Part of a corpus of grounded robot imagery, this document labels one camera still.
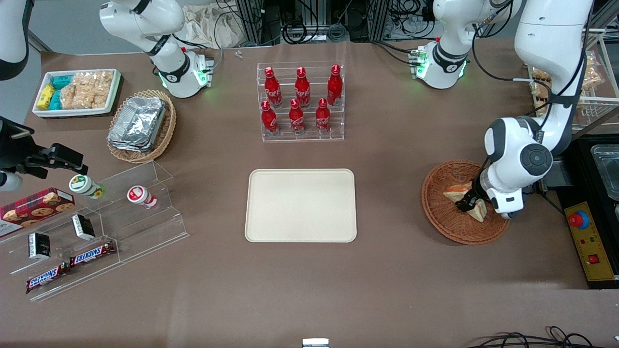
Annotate triangular sandwich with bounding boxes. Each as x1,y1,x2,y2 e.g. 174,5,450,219
443,183,488,223

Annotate clear plastic container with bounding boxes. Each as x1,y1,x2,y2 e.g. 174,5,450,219
591,144,619,202

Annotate black base cable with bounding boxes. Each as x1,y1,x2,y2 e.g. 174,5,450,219
371,40,422,67

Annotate aluminium profile frame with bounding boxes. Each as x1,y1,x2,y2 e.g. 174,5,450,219
236,0,283,46

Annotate clear acrylic stepped shelf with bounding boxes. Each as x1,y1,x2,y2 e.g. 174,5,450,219
0,161,189,303

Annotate red tartan cookie box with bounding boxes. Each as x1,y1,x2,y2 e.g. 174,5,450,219
0,188,75,237

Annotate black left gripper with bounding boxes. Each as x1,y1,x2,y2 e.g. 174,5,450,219
456,167,492,214

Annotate red lid yogurt cup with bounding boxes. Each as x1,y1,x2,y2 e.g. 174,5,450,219
127,186,158,209

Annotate white rectangular snack bin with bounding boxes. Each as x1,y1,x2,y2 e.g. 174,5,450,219
33,69,121,118

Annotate round brown wicker basket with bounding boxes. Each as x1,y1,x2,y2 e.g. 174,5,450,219
421,160,511,246

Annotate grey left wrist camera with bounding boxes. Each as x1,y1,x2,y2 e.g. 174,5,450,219
486,186,526,221

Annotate green lid yogurt cup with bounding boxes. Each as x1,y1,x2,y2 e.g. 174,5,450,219
69,175,105,200

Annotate cream rectangular plastic tray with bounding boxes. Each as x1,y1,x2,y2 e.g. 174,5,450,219
245,169,357,243

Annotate white wire rack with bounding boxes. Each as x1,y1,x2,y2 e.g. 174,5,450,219
525,28,619,129

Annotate black floor cable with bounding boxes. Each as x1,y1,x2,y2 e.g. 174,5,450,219
467,326,598,348

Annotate oval light wicker basket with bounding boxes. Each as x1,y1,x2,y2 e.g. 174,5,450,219
106,89,177,164

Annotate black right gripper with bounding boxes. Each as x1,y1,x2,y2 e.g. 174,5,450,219
0,116,89,175

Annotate red cola bottle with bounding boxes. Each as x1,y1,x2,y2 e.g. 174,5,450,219
295,67,311,107
264,67,282,108
327,64,343,106
261,100,279,134
289,99,306,134
315,98,331,133

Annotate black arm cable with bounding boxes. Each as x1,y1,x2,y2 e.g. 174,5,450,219
471,0,588,127

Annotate yellow emergency stop box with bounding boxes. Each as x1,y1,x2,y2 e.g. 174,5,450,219
564,202,618,282

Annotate bagged bread snack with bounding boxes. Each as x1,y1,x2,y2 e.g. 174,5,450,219
529,67,555,117
582,50,604,91

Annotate small black snack box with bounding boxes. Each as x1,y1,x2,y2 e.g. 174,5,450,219
28,233,52,260
72,214,96,241

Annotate bag of rice crackers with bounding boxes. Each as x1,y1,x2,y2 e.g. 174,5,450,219
60,71,115,110

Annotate Snickers chocolate bar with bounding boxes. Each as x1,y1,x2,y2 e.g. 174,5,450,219
26,263,70,294
69,241,116,268

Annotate clear acrylic bottle rack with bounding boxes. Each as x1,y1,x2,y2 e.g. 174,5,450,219
256,62,345,142

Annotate stack of foil trays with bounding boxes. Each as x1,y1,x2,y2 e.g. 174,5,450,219
107,97,167,153

